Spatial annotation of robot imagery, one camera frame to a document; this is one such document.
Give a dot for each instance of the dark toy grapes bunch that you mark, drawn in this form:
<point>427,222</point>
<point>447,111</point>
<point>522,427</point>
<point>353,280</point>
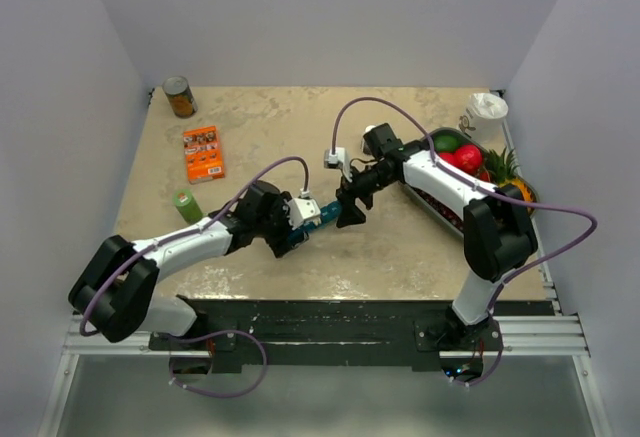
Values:
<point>442,210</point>

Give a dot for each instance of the white capped dark pill bottle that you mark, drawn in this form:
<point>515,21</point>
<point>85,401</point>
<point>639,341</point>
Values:
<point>370,142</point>

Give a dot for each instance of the red toy apple right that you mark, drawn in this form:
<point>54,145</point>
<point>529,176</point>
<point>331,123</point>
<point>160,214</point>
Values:
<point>469,158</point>

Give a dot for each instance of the green pill bottle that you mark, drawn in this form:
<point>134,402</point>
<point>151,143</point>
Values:
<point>191,214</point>

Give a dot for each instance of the teal weekly pill organizer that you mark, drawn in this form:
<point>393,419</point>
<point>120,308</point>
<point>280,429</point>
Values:
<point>329,213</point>

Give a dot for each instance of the aluminium frame rail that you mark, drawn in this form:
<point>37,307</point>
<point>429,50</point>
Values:
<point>553,335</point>

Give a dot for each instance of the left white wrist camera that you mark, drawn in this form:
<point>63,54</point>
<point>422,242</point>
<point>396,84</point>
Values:
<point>303,211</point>

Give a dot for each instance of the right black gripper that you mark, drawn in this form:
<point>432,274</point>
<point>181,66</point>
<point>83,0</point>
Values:
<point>351,215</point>

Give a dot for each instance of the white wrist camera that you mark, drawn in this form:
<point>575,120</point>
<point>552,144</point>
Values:
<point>338,158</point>
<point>303,211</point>

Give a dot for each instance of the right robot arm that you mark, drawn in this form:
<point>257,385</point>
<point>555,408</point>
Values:
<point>498,235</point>

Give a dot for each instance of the white paper cup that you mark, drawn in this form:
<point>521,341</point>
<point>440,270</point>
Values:
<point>483,116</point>

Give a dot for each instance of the orange cardboard box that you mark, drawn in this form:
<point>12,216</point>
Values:
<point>204,159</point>

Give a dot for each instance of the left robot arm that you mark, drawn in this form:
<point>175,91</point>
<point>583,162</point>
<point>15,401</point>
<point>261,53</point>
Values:
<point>115,294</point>

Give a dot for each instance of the green bottle cap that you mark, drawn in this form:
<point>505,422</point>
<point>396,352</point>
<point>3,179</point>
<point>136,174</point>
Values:
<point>182,198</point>

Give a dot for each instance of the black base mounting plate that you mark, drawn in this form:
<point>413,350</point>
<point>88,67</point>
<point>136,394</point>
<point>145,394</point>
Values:
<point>350,333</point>

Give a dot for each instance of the tin food can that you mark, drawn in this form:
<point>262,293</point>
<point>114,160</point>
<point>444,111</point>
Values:
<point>180,96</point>

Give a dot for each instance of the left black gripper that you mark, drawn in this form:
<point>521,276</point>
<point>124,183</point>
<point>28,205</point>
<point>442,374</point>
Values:
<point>279,244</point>

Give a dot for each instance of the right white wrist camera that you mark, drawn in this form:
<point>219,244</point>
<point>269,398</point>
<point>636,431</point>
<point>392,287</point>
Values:
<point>338,158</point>

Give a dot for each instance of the dark grey fruit tray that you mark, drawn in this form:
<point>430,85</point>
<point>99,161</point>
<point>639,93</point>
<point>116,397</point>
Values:
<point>482,174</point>

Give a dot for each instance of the green toy lime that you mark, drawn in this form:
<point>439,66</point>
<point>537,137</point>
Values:
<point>446,143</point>

